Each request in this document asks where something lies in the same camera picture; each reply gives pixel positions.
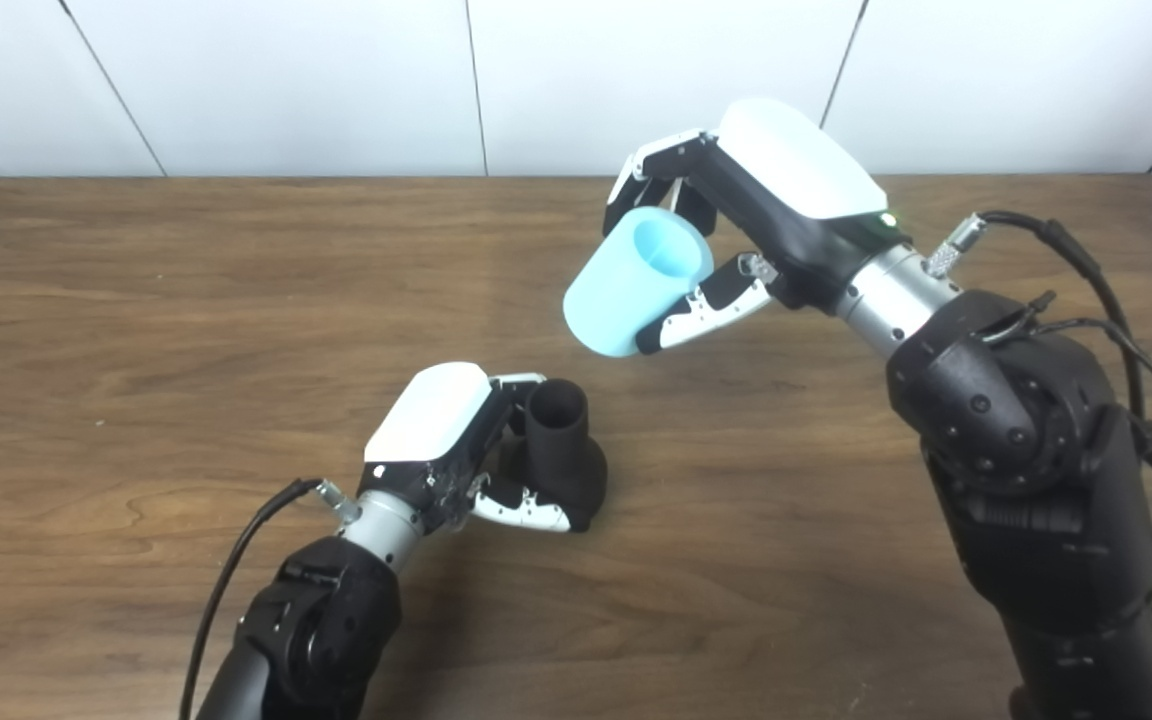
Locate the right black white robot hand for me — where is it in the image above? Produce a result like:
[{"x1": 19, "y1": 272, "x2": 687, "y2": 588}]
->
[{"x1": 603, "y1": 97, "x2": 912, "y2": 356}]

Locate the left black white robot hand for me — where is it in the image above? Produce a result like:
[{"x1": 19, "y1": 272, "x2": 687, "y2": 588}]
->
[{"x1": 356, "y1": 362, "x2": 577, "y2": 536}]

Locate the black cone nozzle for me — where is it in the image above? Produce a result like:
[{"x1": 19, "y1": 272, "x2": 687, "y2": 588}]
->
[{"x1": 496, "y1": 378, "x2": 609, "y2": 533}]

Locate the light-blue hose piece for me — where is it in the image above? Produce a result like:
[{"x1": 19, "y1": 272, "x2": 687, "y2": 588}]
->
[{"x1": 562, "y1": 206, "x2": 715, "y2": 359}]

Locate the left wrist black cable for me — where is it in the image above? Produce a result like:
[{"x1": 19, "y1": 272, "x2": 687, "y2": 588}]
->
[{"x1": 179, "y1": 478, "x2": 362, "y2": 720}]

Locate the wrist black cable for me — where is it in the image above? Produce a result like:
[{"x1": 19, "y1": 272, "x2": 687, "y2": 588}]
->
[
  {"x1": 924, "y1": 210, "x2": 1152, "y2": 681},
  {"x1": 179, "y1": 478, "x2": 362, "y2": 720}
]

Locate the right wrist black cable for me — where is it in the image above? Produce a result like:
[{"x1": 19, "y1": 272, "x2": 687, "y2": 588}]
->
[{"x1": 924, "y1": 210, "x2": 1152, "y2": 681}]

